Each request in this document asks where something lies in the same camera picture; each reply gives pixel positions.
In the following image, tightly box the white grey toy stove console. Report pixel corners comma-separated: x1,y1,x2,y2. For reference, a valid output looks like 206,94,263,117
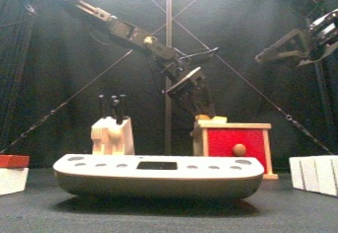
52,153,267,201

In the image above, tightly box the diagonal steel brace wire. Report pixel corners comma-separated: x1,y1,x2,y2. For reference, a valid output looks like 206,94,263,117
130,0,334,155
0,0,222,155

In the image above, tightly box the black handled toy knife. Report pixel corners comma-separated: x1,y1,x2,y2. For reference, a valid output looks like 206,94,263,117
97,94,107,119
112,99,124,126
110,95,119,118
118,94,128,120

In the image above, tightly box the white slatted wooden crate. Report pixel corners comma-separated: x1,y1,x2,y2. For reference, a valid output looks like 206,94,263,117
287,154,338,198

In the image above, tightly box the red and white wooden block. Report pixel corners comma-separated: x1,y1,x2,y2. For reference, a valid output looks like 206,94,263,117
0,154,32,197

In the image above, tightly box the pale wooden knife block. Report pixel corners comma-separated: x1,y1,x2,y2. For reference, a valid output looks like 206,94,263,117
89,116,136,156

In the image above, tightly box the yellow egg sushi toy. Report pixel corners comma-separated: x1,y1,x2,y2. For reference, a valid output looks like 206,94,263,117
194,114,228,124

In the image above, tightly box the red drawer with wooden knob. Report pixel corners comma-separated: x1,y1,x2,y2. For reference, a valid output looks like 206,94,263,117
206,128,270,175

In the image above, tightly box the pale wooden toy spoon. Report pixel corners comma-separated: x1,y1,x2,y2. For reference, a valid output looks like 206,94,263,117
107,125,124,155

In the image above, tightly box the pale wooden toy fork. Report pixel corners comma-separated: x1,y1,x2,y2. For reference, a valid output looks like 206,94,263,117
91,126,110,155

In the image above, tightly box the vertical metal frame pole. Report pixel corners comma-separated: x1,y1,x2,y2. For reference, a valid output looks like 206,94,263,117
164,0,174,156

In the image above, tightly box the red wooden drawer box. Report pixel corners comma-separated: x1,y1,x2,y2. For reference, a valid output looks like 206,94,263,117
188,121,281,181

